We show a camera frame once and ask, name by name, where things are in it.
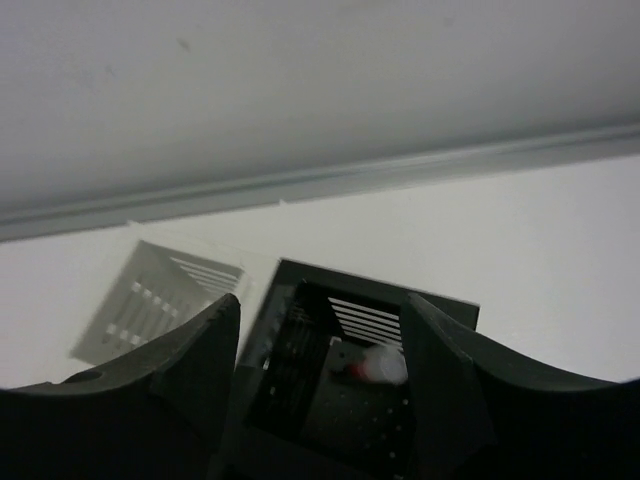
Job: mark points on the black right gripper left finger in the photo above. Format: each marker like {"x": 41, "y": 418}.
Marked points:
{"x": 156, "y": 412}

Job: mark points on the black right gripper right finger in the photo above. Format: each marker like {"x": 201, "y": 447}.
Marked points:
{"x": 485, "y": 411}

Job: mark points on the white slotted organizer container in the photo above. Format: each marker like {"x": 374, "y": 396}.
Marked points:
{"x": 160, "y": 285}

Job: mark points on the black slotted organizer container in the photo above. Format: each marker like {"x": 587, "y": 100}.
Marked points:
{"x": 297, "y": 410}

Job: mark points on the aluminium table edge rail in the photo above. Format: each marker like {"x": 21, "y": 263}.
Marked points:
{"x": 433, "y": 166}

